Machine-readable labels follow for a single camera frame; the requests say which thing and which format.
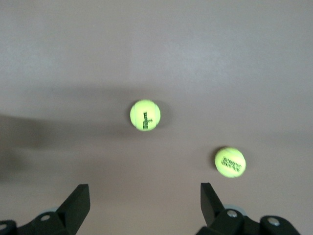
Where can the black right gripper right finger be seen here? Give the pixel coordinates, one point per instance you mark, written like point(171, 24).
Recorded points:
point(212, 210)

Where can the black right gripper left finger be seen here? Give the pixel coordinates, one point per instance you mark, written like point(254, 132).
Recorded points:
point(73, 210)

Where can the yellow Roland Garros tennis ball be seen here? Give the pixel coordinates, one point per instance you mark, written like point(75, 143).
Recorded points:
point(227, 154)

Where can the yellow Wilson tennis ball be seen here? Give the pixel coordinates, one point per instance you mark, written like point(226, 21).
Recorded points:
point(144, 110)

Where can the brown table mat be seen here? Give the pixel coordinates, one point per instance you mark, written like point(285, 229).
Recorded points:
point(156, 49)

